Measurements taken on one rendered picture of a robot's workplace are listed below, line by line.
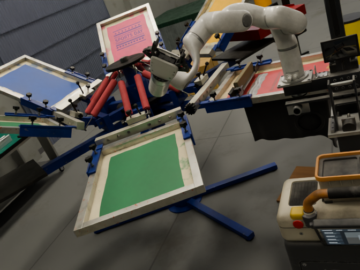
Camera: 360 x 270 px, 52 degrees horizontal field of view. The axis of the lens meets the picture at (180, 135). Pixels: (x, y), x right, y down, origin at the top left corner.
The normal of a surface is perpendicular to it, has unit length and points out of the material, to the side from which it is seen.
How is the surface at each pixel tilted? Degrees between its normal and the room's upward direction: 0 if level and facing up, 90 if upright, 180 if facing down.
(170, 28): 90
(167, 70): 116
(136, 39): 32
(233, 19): 86
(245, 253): 0
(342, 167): 0
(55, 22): 90
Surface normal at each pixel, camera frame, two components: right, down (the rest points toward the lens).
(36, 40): 0.87, -0.14
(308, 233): -0.35, 0.51
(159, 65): -0.34, 0.80
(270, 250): -0.34, -0.85
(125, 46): -0.25, -0.51
